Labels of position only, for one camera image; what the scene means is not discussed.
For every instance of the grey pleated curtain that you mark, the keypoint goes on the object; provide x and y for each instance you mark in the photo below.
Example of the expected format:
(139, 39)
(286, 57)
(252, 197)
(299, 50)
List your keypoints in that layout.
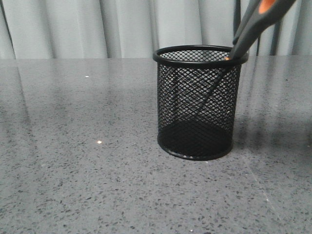
(81, 29)

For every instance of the black metal mesh pen cup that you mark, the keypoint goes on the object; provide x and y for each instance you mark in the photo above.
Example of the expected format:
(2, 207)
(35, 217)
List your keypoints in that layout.
(197, 88)

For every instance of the grey and orange scissors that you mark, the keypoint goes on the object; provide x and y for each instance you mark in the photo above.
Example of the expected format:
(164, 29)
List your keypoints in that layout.
(260, 14)

